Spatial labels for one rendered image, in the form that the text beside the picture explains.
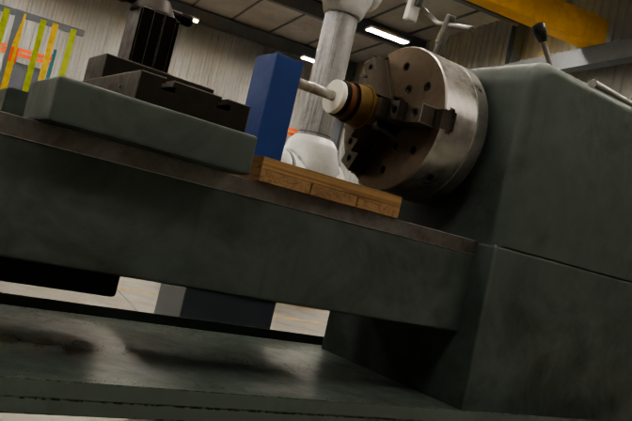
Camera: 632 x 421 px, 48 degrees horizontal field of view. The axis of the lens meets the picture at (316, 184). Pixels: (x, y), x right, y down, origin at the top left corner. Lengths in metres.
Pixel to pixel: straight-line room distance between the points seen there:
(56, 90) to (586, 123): 1.10
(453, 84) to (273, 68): 0.37
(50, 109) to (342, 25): 1.31
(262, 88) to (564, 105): 0.63
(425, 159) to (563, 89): 0.34
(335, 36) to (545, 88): 0.80
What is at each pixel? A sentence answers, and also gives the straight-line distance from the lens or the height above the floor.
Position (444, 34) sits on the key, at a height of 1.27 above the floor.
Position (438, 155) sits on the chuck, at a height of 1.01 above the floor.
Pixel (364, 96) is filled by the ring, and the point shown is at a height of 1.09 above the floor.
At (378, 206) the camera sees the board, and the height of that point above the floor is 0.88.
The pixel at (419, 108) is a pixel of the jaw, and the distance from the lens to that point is 1.40.
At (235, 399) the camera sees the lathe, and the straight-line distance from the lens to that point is 1.05.
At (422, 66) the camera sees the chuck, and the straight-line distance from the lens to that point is 1.50.
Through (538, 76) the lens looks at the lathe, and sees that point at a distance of 1.52.
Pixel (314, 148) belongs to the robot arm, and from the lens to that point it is 2.04.
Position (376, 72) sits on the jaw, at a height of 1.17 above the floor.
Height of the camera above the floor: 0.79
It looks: 4 degrees up
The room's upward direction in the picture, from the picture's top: 13 degrees clockwise
